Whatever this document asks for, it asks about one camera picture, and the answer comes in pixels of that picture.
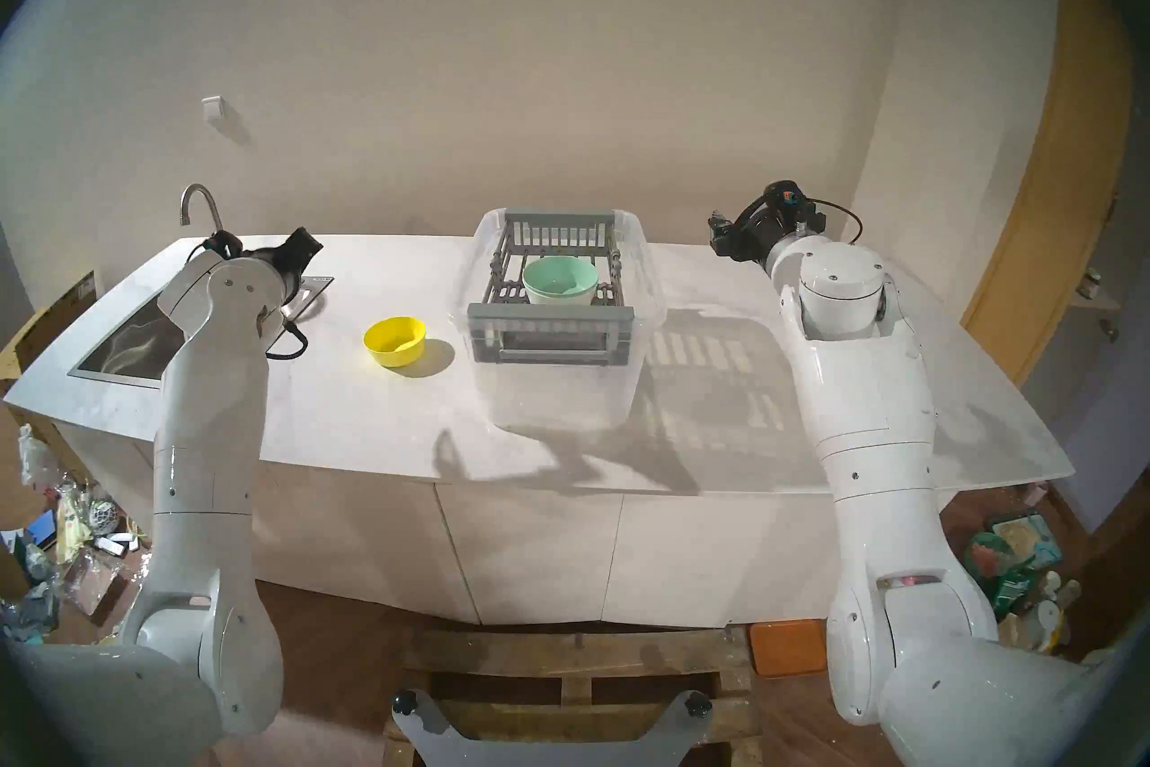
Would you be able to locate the white kitchen counter cabinet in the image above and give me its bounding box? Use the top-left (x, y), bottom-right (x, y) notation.
top-left (49, 415), bottom-right (958, 628)

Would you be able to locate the white crumpled plastic bag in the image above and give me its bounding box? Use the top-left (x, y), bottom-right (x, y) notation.
top-left (18, 424), bottom-right (60, 489)

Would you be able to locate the green snack bag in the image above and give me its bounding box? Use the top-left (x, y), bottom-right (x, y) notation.
top-left (975, 559), bottom-right (1045, 623)

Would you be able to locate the green dish red food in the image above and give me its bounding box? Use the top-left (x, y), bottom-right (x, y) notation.
top-left (964, 532), bottom-right (1015, 587)

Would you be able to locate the wooden door frame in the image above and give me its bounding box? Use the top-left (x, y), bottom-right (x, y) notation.
top-left (960, 0), bottom-right (1135, 389)

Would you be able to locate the beige food bag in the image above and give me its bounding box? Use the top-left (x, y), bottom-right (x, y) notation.
top-left (997, 603), bottom-right (1066, 656)

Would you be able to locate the crumpled silver plastic wrap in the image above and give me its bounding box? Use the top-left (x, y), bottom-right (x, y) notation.
top-left (0, 585), bottom-right (60, 632)

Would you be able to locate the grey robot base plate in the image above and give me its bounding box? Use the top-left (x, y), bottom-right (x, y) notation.
top-left (391, 689), bottom-right (720, 767)

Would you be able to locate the grey dish drying rack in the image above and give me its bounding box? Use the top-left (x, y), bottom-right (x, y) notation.
top-left (466, 208), bottom-right (636, 367)

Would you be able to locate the yellow bowl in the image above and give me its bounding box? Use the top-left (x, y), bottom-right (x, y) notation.
top-left (363, 315), bottom-right (428, 369)

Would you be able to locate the wooden pallet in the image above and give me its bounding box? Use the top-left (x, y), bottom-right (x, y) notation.
top-left (385, 626), bottom-right (765, 767)

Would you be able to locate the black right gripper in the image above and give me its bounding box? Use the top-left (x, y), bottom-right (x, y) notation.
top-left (708, 179), bottom-right (829, 264)

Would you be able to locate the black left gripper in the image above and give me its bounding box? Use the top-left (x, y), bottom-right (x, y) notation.
top-left (266, 227), bottom-right (325, 299)

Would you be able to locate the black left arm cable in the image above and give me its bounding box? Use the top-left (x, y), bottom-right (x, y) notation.
top-left (202, 229), bottom-right (310, 363)

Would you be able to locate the orange plastic tray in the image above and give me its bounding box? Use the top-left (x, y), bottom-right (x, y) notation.
top-left (749, 620), bottom-right (829, 680)

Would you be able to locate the chrome gooseneck faucet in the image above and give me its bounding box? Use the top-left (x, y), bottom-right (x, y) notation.
top-left (180, 183), bottom-right (227, 238)

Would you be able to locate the stainless steel sink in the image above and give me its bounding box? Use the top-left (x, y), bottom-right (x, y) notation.
top-left (67, 277), bottom-right (335, 391)

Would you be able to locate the teal noodle tray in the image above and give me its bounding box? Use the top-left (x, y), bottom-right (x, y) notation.
top-left (986, 512), bottom-right (1062, 569)

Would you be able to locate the mint green bowl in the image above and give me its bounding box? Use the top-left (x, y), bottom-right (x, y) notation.
top-left (523, 256), bottom-right (600, 307)

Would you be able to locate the brown cardboard box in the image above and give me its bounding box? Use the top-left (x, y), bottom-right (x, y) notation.
top-left (0, 269), bottom-right (102, 381)

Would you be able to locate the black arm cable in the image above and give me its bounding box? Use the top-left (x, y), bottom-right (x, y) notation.
top-left (802, 197), bottom-right (864, 245)
top-left (202, 229), bottom-right (310, 363)

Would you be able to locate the brown cardboard sheet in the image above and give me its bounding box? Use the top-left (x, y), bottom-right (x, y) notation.
top-left (0, 406), bottom-right (48, 532)

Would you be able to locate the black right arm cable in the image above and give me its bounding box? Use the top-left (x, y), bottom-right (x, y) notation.
top-left (802, 197), bottom-right (864, 245)

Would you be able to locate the clear plastic storage bin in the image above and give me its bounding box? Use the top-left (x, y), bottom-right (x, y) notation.
top-left (447, 205), bottom-right (668, 430)

